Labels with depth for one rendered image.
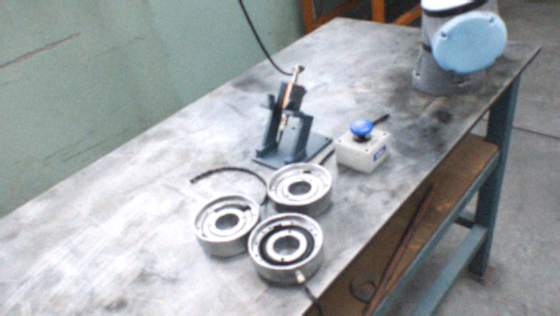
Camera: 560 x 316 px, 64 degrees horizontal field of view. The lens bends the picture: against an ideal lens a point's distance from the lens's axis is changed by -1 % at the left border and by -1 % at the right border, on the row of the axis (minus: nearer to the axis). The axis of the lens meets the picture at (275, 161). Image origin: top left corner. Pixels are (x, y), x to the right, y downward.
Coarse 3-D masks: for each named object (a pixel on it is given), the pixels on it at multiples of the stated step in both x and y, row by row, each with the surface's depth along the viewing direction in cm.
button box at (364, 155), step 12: (348, 132) 81; (372, 132) 80; (384, 132) 79; (336, 144) 79; (348, 144) 78; (360, 144) 77; (372, 144) 77; (384, 144) 78; (336, 156) 81; (348, 156) 78; (360, 156) 76; (372, 156) 76; (384, 156) 80; (360, 168) 78; (372, 168) 78
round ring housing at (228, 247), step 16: (208, 208) 72; (256, 208) 69; (192, 224) 68; (224, 224) 72; (240, 224) 68; (256, 224) 67; (208, 240) 65; (224, 240) 64; (240, 240) 65; (224, 256) 67
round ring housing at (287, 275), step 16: (272, 224) 67; (288, 224) 67; (304, 224) 66; (256, 240) 65; (272, 240) 65; (288, 240) 66; (304, 240) 64; (320, 240) 61; (272, 256) 62; (288, 256) 62; (320, 256) 61; (272, 272) 60; (288, 272) 59; (304, 272) 60
